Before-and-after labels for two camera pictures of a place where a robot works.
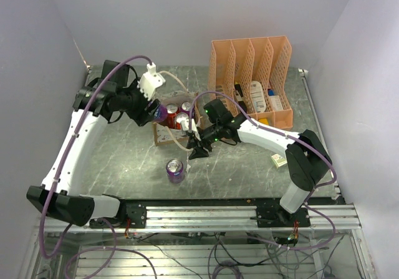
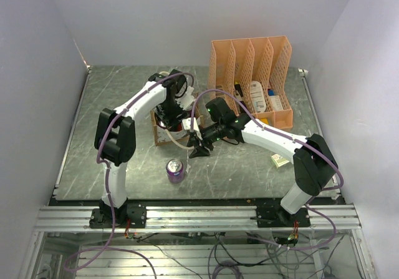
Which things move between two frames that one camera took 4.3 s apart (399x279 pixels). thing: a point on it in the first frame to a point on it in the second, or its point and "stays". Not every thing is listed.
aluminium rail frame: x=214 y=218 stays
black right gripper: x=198 y=151 stays
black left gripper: x=141 y=116 to x=171 y=122
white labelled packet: x=259 y=98 stays
